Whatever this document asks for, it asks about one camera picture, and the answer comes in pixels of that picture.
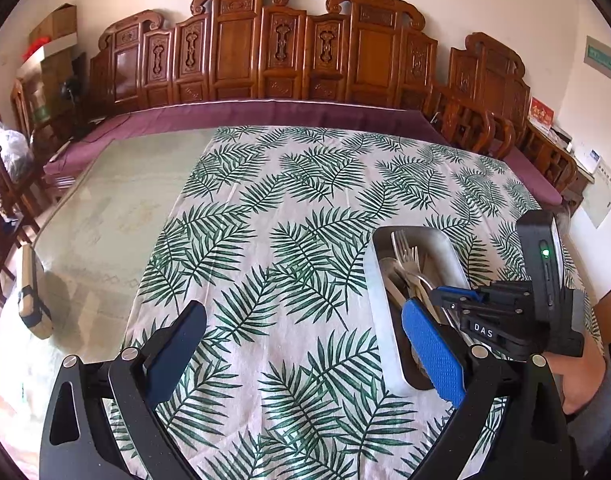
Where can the cream plastic fork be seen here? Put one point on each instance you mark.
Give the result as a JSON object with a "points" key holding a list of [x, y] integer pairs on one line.
{"points": [[396, 288]]}

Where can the person's right forearm sleeve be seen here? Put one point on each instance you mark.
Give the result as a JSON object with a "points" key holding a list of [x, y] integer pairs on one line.
{"points": [[591, 429]]}

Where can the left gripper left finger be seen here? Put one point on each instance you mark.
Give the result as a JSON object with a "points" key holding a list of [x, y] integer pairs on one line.
{"points": [[78, 442]]}

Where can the metal fork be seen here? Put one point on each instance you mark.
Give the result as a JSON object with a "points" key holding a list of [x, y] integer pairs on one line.
{"points": [[406, 255]]}

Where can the white plastic bag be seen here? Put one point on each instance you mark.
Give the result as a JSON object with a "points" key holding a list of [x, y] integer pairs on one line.
{"points": [[16, 153]]}

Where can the palm leaf tablecloth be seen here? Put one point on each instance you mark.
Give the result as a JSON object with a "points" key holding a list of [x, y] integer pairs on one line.
{"points": [[269, 233]]}

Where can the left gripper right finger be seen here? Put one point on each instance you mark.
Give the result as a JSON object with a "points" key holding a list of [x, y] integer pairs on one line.
{"points": [[532, 441]]}

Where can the carved wooden armchair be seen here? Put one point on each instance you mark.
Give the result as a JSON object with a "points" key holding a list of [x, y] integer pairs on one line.
{"points": [[483, 107]]}

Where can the wooden side chair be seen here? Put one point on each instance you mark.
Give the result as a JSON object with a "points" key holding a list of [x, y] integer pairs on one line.
{"points": [[14, 218]]}

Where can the carved wooden bench back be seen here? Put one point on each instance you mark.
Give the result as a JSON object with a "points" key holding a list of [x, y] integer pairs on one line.
{"points": [[366, 52]]}

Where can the red box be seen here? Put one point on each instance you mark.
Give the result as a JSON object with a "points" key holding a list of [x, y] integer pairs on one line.
{"points": [[540, 115]]}

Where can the green wall sign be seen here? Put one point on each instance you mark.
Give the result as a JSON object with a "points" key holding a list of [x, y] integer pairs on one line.
{"points": [[598, 56]]}

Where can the person's right hand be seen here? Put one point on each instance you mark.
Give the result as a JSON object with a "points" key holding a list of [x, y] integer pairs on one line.
{"points": [[580, 377]]}

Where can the cardboard boxes stack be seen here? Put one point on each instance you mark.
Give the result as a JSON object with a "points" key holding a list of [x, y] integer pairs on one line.
{"points": [[47, 62]]}

